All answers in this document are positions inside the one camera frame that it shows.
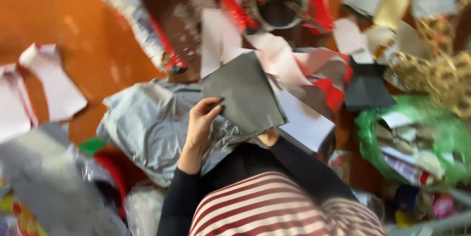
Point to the red paper piece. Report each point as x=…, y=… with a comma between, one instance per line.
x=320, y=2

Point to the gray plastic bag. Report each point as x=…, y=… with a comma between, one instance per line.
x=151, y=125

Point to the white paper strip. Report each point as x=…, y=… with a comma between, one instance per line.
x=217, y=41

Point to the person's left fingers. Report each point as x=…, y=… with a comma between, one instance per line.
x=213, y=104

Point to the small green paper piece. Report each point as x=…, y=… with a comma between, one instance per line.
x=91, y=145

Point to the red white striped garment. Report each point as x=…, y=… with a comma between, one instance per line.
x=272, y=210

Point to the person's right hand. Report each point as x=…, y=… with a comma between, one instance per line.
x=268, y=138

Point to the person's left hand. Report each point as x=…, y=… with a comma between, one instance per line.
x=198, y=125

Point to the green plastic bag of scraps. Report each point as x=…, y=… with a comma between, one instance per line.
x=412, y=144

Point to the straw wicker basket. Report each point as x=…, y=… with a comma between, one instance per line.
x=438, y=67

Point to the silver foil strip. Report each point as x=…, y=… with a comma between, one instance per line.
x=125, y=11

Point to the large gray paper sheet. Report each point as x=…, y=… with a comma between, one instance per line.
x=48, y=184

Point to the white paper sheet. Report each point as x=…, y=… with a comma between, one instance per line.
x=305, y=122

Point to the black paper cutout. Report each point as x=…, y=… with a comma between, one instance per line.
x=368, y=87

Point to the round metal tin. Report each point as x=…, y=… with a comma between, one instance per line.
x=283, y=2

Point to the pink paper piece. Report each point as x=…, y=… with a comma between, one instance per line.
x=55, y=81
x=13, y=103

